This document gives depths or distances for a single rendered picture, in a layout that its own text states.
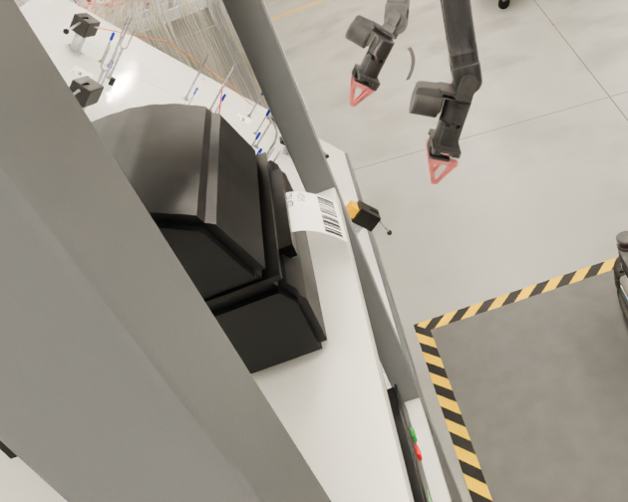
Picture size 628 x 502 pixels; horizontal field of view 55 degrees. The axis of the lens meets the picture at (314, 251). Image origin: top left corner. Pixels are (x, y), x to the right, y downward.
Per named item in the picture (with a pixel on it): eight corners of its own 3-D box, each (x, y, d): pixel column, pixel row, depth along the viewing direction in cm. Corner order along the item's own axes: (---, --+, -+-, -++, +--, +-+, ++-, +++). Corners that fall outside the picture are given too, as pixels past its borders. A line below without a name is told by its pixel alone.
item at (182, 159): (306, 212, 69) (234, 53, 58) (336, 357, 49) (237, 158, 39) (70, 303, 72) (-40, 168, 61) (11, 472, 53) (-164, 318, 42)
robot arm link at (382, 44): (393, 40, 159) (399, 39, 164) (371, 27, 160) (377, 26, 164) (381, 64, 162) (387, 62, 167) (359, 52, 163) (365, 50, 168)
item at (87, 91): (39, 123, 117) (55, 83, 113) (71, 111, 127) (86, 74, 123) (59, 135, 117) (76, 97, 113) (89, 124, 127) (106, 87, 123)
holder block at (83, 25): (47, 48, 143) (60, 14, 139) (73, 43, 153) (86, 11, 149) (64, 60, 143) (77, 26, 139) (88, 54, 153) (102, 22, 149)
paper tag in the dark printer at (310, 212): (336, 202, 58) (325, 176, 56) (348, 241, 52) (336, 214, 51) (292, 219, 59) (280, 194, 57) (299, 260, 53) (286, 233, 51)
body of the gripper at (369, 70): (356, 81, 163) (369, 56, 159) (352, 69, 171) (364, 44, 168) (377, 90, 165) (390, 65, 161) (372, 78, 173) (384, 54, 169)
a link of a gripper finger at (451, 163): (420, 186, 140) (432, 150, 134) (418, 170, 145) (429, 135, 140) (449, 191, 140) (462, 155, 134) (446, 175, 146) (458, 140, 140)
